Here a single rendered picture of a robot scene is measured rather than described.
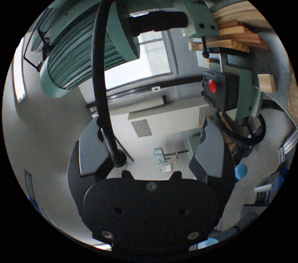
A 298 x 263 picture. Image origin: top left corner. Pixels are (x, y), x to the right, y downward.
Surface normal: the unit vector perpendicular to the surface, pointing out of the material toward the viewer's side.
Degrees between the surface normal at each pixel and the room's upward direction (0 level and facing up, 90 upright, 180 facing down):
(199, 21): 90
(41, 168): 180
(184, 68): 90
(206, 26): 90
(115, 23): 90
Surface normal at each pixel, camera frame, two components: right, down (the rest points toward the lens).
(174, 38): 0.00, 0.59
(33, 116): 0.97, -0.19
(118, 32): 0.08, 0.83
